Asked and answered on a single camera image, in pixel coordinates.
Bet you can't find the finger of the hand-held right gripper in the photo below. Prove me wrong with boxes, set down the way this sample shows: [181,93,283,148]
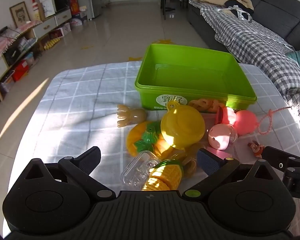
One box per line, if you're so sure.
[262,145,300,173]

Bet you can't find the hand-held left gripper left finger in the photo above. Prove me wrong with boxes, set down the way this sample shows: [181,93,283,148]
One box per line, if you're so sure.
[22,146,117,202]

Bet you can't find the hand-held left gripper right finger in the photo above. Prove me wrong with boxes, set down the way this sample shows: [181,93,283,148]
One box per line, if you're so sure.
[181,148,282,201]

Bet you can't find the translucent starfish toy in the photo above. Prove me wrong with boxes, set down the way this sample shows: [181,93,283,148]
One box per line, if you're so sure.
[182,152,198,178]

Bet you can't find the small red brown figurine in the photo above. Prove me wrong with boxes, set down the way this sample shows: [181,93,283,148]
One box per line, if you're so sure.
[248,141,265,158]

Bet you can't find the yellow toy corn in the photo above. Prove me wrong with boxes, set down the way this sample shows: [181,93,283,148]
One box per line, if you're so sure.
[142,159,185,192]

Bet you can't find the clear plastic case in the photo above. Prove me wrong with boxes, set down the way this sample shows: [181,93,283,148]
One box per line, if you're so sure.
[120,150,159,188]

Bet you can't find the translucent tan octopus toy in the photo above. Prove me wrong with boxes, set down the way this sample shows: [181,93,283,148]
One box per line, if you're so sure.
[116,104,148,129]

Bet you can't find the green plastic box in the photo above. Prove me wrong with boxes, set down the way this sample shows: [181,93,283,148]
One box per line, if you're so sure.
[134,44,257,115]

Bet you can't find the pink ball with holes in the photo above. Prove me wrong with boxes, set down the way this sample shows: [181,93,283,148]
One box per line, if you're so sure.
[208,124,238,150]

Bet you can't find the yellow round plastic toy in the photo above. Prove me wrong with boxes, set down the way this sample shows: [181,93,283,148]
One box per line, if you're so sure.
[160,101,206,151]

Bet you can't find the plain pink ball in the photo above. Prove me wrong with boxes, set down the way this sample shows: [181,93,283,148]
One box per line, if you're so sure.
[234,110,258,135]

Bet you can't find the orange toy pumpkin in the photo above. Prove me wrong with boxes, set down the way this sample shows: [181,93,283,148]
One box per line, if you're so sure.
[126,121,188,161]

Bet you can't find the pink red toy cup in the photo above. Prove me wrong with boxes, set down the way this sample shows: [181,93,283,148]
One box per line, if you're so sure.
[215,106,237,125]

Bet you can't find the grey checked table cloth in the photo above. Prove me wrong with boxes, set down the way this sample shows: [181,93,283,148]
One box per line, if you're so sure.
[2,61,300,230]

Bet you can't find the red storage box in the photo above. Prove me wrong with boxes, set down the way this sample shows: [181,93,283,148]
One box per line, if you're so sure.
[14,60,30,80]

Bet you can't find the checked sofa cover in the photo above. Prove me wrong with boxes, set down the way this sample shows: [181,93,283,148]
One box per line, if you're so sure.
[189,0,300,140]

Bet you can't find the row of yellow bottles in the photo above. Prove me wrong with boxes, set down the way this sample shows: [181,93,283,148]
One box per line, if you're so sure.
[44,38,60,50]

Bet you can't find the white wooden cabinet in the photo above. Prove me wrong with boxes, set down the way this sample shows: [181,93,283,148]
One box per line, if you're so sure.
[0,9,73,100]

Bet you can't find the pink lace cloth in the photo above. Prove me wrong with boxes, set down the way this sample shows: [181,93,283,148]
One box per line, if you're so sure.
[0,20,43,60]

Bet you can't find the dark grey sofa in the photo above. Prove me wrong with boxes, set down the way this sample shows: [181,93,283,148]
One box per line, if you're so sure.
[186,0,300,55]

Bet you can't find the red gift box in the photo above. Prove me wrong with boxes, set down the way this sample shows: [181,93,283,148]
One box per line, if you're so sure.
[69,0,79,15]

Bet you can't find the wooden framed picture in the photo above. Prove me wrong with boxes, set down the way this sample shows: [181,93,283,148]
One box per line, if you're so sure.
[9,1,31,28]

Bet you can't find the pink plastic strap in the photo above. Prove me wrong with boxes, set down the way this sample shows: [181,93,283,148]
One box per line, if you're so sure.
[257,106,292,135]

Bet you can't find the orange ring toy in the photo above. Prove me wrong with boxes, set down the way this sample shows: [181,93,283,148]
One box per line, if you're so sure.
[188,98,227,113]

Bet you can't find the black bag white straps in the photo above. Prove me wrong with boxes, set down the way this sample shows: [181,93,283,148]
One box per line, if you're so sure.
[224,0,254,22]

